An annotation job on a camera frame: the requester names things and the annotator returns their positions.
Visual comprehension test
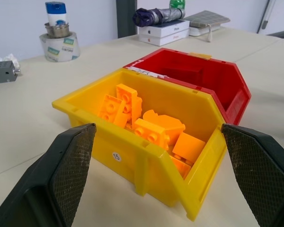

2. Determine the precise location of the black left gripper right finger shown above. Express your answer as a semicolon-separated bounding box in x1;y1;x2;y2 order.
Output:
221;123;284;227

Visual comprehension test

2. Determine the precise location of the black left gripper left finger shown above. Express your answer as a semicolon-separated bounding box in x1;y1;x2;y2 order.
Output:
0;122;97;227

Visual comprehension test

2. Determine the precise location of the orange smooth slope brick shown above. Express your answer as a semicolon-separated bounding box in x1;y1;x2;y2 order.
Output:
172;132;206;165

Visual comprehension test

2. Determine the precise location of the orange brick under slope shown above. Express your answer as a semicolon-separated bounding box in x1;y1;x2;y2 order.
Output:
169;154;195;180

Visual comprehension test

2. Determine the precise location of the orange flat studded plate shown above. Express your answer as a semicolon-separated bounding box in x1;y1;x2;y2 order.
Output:
97;94;129;129

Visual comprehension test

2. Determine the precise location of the yellow plastic storage bin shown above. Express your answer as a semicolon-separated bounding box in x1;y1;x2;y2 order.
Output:
52;68;228;222

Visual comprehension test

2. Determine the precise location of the orange four-stud brick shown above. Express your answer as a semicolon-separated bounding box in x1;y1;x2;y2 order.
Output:
133;118;170;150

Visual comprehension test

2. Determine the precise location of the orange square studded brick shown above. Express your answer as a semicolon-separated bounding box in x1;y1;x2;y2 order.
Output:
115;83;143;127

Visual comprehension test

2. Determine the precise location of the red plastic storage bin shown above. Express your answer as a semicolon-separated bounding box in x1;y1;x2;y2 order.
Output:
123;47;252;126

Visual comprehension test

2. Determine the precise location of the orange rounded block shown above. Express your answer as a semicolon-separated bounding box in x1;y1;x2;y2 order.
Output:
142;109;186;146

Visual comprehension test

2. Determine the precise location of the grey metal block with holes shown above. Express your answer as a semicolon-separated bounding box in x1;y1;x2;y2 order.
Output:
0;60;21;85

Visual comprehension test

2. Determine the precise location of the crumpled white tissue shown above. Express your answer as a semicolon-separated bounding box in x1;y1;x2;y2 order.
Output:
0;53;20;69

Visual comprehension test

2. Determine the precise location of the white printed tape roll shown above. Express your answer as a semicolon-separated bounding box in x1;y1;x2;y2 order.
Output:
39;31;81;63

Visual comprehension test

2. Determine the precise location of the dark grey object at edge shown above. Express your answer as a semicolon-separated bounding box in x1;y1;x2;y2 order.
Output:
267;28;284;41

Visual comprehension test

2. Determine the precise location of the silver metal cup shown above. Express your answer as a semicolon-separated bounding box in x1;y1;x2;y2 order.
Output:
44;22;70;39

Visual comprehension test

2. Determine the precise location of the grey metal pole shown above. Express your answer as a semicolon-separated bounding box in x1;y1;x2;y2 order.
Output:
257;0;276;34

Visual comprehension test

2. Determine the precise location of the white bottle with blue cap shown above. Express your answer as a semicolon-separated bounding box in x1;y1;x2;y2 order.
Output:
45;1;68;26

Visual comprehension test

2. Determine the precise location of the white phone box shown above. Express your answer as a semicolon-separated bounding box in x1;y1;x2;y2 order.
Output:
137;19;190;38
138;28;190;47

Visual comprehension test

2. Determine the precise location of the dark vertical pillar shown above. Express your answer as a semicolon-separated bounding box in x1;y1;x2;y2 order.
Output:
115;0;138;39

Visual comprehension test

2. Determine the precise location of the folded dark umbrella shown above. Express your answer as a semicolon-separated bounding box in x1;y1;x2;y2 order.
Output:
132;8;186;27

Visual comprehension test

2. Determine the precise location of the green bottle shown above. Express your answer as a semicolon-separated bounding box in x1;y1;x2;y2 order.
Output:
169;0;186;10

